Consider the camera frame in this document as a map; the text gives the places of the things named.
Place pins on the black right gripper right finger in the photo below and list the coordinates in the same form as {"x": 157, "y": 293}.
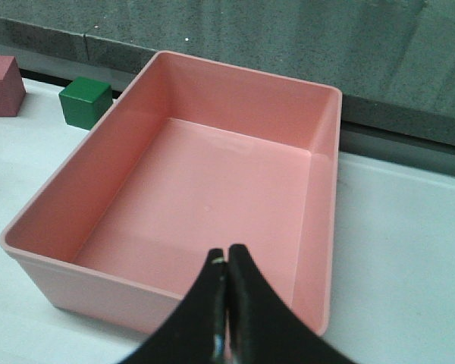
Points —
{"x": 262, "y": 328}

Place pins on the pink cube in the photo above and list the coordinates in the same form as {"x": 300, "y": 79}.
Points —
{"x": 12, "y": 89}

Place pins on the pink plastic bin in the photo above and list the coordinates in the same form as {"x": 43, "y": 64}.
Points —
{"x": 194, "y": 155}

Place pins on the green cube right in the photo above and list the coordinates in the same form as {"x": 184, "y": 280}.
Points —
{"x": 84, "y": 101}

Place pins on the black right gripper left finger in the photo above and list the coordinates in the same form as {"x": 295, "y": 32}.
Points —
{"x": 195, "y": 331}

